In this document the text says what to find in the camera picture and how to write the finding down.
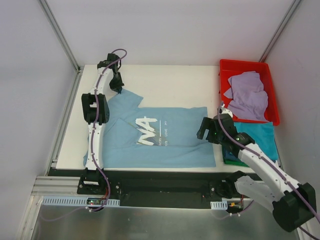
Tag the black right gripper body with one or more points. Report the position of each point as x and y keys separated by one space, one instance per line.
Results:
x=210 y=128

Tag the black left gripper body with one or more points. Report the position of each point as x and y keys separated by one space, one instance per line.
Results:
x=116 y=82

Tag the light blue printed t-shirt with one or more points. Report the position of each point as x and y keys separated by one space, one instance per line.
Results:
x=148 y=137

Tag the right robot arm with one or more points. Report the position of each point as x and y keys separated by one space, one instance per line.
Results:
x=291 y=203

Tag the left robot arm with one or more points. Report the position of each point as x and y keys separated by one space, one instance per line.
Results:
x=96 y=114

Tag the dark blue folded t-shirt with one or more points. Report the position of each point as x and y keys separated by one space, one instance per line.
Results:
x=228 y=156

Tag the green folded t-shirt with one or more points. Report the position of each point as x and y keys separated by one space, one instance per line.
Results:
x=239 y=163

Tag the teal folded t-shirt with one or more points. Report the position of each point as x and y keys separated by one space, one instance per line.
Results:
x=263 y=135

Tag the lavender t-shirt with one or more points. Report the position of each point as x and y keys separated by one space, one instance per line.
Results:
x=249 y=100

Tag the red plastic bin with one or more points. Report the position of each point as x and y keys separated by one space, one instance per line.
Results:
x=230 y=68

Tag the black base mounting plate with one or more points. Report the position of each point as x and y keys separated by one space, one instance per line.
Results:
x=150 y=189

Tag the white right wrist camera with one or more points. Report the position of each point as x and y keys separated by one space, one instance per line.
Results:
x=223 y=110

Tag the right white cable duct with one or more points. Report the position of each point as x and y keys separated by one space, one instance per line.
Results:
x=224 y=205

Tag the white cable duct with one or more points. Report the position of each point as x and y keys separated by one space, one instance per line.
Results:
x=73 y=201
x=224 y=205

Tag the left aluminium frame post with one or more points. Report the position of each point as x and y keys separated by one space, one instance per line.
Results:
x=59 y=34

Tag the aluminium frame post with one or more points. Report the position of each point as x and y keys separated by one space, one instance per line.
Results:
x=288 y=16
x=59 y=34

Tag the right aluminium frame post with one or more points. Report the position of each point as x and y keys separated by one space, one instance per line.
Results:
x=288 y=16

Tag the left white cable duct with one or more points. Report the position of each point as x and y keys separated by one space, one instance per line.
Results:
x=73 y=201

